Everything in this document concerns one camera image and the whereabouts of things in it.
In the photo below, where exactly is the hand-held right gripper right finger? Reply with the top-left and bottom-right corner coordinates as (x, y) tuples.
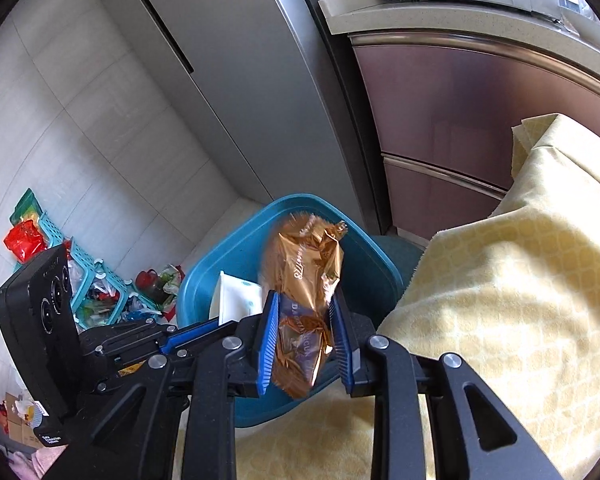
(329, 291), (566, 480)

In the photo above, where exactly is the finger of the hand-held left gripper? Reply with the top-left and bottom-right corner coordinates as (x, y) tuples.
(117, 316), (241, 362)

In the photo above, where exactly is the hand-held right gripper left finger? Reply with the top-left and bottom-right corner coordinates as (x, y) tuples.
(45, 290), (281, 480)

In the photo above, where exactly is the white dotted tissue packet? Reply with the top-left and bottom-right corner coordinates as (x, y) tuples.
(209, 270), (265, 326)

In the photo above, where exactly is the gold foil snack wrapper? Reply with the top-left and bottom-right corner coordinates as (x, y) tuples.
(260, 212), (349, 401)

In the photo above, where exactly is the teal plastic bin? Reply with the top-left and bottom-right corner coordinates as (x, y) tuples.
(176, 194), (405, 428)

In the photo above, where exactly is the red and green packet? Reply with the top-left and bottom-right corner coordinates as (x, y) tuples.
(135, 264), (186, 311)

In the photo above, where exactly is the red plastic bag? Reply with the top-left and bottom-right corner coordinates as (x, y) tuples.
(4, 220), (48, 263)

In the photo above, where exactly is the cardboard box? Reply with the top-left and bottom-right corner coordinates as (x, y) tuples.
(0, 392), (46, 448)

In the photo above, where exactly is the pink cloth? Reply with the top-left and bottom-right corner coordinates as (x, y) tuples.
(10, 445), (66, 480)

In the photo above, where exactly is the yellow and white printed tablecloth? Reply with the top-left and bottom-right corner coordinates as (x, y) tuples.
(180, 112), (600, 480)

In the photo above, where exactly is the grey refrigerator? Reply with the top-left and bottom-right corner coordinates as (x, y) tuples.
(85, 0), (381, 211)

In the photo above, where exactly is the brown kitchen counter cabinet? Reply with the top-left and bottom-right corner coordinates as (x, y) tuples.
(317, 0), (600, 256)

